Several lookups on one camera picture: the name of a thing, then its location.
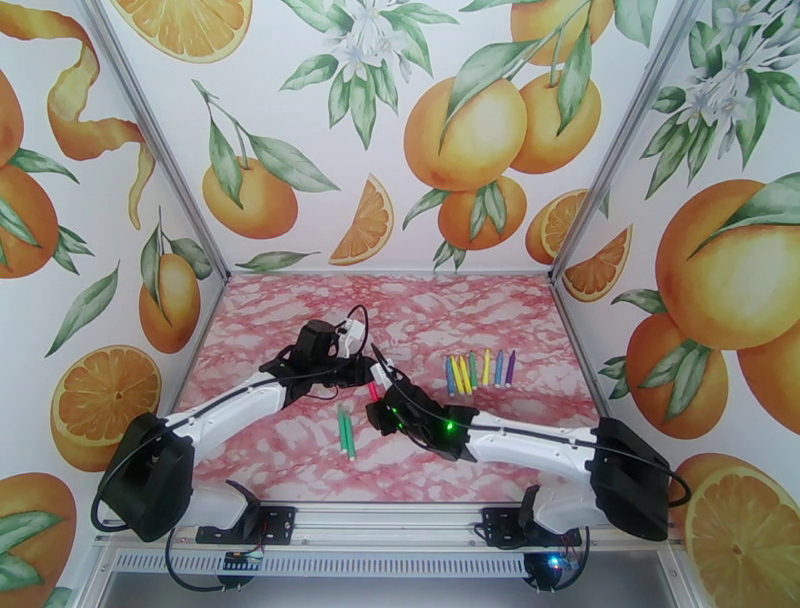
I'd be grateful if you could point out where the grey metal tray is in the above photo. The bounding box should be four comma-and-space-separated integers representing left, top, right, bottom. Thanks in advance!
99, 574, 679, 608

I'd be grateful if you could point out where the black round device with light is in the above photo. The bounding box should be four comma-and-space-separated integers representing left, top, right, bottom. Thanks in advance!
523, 552, 573, 592

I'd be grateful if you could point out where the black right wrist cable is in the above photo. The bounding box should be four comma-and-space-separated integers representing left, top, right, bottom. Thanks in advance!
371, 342, 694, 508

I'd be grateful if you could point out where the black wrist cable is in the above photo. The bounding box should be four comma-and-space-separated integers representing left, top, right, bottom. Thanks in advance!
371, 342, 694, 508
90, 304, 371, 533

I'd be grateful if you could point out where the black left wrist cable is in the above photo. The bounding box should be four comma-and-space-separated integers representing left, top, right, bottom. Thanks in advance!
90, 304, 371, 533

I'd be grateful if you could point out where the aluminium mounting rail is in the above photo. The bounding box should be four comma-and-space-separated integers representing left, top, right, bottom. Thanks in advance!
93, 498, 689, 551

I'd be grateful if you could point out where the grey slotted cable duct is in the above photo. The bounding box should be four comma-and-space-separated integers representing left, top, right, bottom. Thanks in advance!
112, 551, 540, 579

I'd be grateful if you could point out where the black right base cable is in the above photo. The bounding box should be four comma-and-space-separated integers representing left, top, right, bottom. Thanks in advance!
531, 527, 592, 594

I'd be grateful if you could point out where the black base cable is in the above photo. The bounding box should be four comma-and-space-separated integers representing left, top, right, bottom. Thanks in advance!
531, 527, 592, 594
164, 527, 254, 594

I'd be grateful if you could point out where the black left base cable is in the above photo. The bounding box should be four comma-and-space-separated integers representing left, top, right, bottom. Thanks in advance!
164, 527, 254, 594

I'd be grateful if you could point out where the aluminium frame post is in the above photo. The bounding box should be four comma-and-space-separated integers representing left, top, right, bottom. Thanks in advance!
77, 0, 231, 279
548, 0, 706, 283

